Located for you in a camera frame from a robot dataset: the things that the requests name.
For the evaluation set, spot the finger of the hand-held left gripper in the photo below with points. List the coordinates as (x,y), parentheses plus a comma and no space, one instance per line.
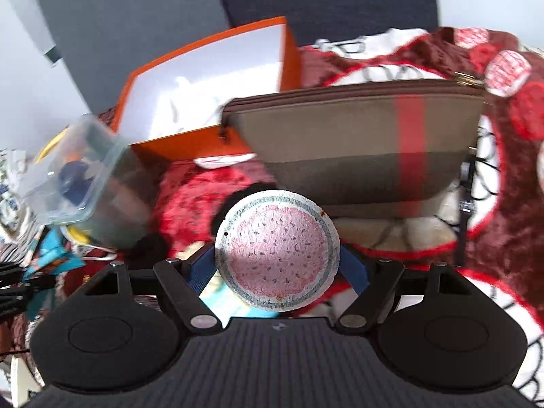
(17,295)

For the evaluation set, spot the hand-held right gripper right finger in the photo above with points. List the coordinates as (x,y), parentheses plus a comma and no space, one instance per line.
(355,272)

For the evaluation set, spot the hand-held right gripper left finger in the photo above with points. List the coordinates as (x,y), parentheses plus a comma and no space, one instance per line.
(203,270)

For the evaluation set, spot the round watermelon print coaster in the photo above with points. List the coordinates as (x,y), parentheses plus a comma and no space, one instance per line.
(278,250)

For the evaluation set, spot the orange cardboard box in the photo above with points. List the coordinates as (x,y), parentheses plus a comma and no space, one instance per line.
(221,89)

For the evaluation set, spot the light blue cloth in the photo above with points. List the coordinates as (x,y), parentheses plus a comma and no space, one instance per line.
(221,299)

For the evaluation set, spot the teal patterned cloth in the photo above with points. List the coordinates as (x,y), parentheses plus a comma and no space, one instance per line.
(53,259)

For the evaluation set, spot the blue roll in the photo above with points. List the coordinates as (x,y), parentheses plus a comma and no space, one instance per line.
(75,182)

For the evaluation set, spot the brown striped zipper pouch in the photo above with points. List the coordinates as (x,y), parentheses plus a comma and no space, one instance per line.
(365,144)

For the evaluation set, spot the clear plastic storage container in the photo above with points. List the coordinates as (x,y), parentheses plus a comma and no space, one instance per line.
(80,182)

